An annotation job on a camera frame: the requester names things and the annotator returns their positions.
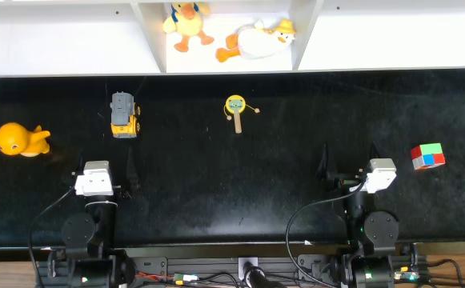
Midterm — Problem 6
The black cable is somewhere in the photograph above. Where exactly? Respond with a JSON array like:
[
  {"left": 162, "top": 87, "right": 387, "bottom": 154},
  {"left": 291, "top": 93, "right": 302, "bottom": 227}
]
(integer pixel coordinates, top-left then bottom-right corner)
[
  {"left": 28, "top": 186, "right": 76, "bottom": 288},
  {"left": 285, "top": 180, "right": 367, "bottom": 288}
]

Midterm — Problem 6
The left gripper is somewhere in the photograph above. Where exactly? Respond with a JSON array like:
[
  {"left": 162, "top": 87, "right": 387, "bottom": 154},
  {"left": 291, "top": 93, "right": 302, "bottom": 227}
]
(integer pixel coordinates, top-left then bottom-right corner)
[{"left": 75, "top": 146, "right": 142, "bottom": 201}]

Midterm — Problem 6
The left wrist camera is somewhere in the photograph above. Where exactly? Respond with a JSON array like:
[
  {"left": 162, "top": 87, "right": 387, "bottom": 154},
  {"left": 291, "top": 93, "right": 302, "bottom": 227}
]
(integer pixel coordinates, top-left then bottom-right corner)
[{"left": 74, "top": 160, "right": 115, "bottom": 197}]

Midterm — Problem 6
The many-coloured puzzle cube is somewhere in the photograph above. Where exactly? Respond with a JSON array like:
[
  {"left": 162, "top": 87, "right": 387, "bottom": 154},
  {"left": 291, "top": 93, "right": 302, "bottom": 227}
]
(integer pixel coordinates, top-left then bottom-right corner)
[{"left": 410, "top": 142, "right": 447, "bottom": 171}]

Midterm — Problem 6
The grey and yellow toy truck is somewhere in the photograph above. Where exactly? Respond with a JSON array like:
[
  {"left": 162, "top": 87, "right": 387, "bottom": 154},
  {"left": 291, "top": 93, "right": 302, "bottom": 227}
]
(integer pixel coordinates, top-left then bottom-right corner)
[{"left": 110, "top": 91, "right": 142, "bottom": 139}]

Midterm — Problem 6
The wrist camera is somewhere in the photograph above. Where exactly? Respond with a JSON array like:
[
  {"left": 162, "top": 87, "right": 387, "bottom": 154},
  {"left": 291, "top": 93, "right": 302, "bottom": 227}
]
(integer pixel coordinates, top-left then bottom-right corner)
[
  {"left": 74, "top": 160, "right": 115, "bottom": 197},
  {"left": 361, "top": 158, "right": 398, "bottom": 194}
]

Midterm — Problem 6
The mounting rail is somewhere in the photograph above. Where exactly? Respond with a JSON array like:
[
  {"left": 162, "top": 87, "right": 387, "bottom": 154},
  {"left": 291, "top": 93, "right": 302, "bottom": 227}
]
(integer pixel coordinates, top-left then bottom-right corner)
[{"left": 34, "top": 242, "right": 465, "bottom": 288}]

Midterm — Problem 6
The yellow rubber duck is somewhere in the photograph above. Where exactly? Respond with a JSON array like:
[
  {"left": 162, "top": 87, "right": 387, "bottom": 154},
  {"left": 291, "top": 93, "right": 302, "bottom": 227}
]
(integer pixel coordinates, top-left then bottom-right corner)
[{"left": 0, "top": 122, "right": 52, "bottom": 158}]

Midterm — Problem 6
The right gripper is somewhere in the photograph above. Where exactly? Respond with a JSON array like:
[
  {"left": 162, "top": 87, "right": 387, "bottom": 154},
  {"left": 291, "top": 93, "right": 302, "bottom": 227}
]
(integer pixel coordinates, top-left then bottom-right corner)
[{"left": 316, "top": 142, "right": 381, "bottom": 192}]

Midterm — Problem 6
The yellow rattle drum toy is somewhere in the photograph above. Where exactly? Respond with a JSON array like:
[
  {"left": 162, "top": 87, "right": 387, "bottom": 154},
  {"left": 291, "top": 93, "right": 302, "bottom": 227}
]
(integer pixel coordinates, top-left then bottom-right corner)
[{"left": 222, "top": 94, "right": 261, "bottom": 134}]

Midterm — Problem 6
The white shelf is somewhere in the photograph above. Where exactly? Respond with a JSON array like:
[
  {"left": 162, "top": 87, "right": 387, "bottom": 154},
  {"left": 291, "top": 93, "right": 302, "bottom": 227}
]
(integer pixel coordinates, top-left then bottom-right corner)
[{"left": 0, "top": 0, "right": 465, "bottom": 78}]

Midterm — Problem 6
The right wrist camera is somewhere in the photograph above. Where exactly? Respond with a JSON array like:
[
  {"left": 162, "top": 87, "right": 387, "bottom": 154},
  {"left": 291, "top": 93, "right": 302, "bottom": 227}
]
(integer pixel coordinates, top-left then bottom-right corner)
[{"left": 361, "top": 158, "right": 398, "bottom": 194}]

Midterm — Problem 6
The white plush duck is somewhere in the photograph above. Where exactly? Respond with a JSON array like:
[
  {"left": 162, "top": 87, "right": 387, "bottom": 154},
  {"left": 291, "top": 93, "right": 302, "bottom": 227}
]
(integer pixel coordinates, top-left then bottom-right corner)
[{"left": 214, "top": 18, "right": 297, "bottom": 63}]

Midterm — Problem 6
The yellow plush duck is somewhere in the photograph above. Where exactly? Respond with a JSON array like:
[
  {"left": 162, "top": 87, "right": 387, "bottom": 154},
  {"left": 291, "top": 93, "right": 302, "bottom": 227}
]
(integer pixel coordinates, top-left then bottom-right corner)
[{"left": 162, "top": 2, "right": 215, "bottom": 54}]

